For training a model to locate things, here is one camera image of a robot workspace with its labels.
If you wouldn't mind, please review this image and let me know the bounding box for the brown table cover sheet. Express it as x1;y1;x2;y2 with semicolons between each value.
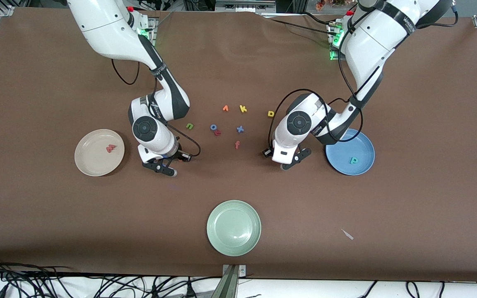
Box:
0;8;477;283

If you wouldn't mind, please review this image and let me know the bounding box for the beige round plate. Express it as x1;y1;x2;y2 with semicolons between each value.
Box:
74;129;125;177

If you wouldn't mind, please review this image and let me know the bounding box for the green round plate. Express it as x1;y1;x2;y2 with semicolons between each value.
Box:
206;200;262;257

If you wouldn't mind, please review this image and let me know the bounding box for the blue round plate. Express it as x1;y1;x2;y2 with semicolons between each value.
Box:
325;128;376;176

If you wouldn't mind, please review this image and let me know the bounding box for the grey metal box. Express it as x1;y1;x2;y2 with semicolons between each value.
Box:
215;0;276;13

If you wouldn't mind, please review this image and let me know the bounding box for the dried flower bunch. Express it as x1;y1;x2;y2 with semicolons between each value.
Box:
315;0;347;11

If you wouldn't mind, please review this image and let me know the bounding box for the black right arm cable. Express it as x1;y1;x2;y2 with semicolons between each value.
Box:
111;58;201;158

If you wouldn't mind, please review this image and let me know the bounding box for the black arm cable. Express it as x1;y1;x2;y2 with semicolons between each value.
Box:
111;58;201;158
268;0;458;144

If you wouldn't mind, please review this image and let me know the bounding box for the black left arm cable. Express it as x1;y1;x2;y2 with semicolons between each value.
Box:
268;0;458;144

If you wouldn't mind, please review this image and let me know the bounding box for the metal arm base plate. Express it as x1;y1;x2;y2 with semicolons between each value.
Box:
328;19;347;61
137;16;158;46

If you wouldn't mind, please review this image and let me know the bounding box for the metal table edge bracket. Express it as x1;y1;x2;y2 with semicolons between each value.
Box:
212;264;247;298

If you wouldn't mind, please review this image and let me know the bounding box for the black cable across table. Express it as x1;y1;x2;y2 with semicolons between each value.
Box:
259;12;338;36

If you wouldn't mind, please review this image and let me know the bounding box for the black floor cable tangle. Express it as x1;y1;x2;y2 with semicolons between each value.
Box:
0;255;222;298

